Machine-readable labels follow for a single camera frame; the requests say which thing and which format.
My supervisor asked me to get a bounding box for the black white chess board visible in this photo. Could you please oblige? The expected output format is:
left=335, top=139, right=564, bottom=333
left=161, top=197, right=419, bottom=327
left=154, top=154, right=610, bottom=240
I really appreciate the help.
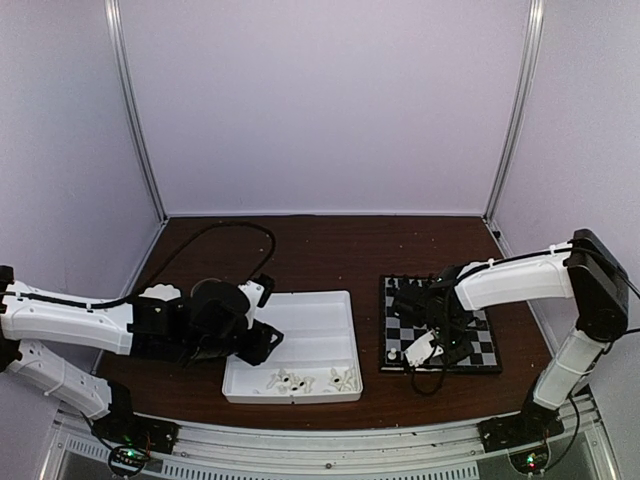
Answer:
left=379, top=275, right=502, bottom=374

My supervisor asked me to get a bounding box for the white plastic compartment tray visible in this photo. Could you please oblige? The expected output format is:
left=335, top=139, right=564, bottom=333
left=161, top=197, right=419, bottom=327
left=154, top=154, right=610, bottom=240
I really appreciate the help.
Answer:
left=222, top=290, right=363, bottom=405

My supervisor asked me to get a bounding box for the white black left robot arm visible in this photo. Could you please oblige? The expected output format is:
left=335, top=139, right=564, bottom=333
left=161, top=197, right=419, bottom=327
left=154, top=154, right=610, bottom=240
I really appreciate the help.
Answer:
left=1, top=266, right=284, bottom=444

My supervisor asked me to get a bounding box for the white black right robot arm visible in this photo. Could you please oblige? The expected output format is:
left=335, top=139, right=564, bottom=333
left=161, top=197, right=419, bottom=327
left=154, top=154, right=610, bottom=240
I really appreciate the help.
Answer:
left=392, top=229, right=631, bottom=442

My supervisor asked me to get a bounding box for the row of black chess pieces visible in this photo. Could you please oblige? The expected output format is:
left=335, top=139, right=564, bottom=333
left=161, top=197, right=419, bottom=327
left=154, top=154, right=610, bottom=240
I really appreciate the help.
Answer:
left=382, top=274, right=436, bottom=297

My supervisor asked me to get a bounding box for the white scalloped bowl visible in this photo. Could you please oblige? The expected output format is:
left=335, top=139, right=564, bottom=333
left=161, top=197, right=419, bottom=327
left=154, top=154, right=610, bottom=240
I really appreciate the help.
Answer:
left=140, top=284, right=182, bottom=302

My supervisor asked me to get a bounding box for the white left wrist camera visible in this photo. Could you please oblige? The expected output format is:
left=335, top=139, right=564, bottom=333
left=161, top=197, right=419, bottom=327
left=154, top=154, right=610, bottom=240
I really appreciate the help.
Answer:
left=238, top=274, right=275, bottom=321

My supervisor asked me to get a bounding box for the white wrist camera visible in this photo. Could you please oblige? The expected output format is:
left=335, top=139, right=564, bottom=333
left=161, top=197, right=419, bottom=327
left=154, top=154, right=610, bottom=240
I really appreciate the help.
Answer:
left=238, top=274, right=275, bottom=321
left=403, top=330, right=444, bottom=368

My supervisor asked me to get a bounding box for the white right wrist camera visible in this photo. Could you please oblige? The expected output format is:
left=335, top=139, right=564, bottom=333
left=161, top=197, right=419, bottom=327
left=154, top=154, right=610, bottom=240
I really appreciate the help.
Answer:
left=403, top=330, right=444, bottom=368

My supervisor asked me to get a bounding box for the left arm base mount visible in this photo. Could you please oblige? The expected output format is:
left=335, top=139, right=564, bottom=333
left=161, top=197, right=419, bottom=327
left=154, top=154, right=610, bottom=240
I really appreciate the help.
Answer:
left=85, top=415, right=180, bottom=479

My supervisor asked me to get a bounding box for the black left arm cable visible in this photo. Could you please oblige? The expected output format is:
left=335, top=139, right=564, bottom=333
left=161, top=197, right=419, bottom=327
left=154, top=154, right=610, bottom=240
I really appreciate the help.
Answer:
left=114, top=220, right=277, bottom=306

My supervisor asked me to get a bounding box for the front aluminium rail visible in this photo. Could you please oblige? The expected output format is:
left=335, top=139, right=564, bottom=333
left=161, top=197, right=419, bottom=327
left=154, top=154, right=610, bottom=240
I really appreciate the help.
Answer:
left=35, top=396, right=622, bottom=479

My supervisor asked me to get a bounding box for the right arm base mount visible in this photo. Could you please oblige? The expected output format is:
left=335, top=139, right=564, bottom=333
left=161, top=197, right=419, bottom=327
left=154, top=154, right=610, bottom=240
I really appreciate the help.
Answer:
left=477, top=413, right=565, bottom=476

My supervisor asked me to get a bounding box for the right aluminium frame post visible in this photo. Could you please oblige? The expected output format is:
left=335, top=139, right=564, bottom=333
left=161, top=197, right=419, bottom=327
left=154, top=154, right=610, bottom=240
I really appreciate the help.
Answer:
left=483, top=0, right=545, bottom=225

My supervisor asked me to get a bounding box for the aluminium frame post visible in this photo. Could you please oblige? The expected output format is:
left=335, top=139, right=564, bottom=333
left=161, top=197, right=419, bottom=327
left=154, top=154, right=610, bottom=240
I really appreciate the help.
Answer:
left=483, top=0, right=545, bottom=225
left=104, top=0, right=168, bottom=223

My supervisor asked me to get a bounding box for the left aluminium frame post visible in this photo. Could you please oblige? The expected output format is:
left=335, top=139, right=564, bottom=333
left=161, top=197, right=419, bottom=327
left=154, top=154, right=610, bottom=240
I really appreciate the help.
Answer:
left=104, top=0, right=168, bottom=223

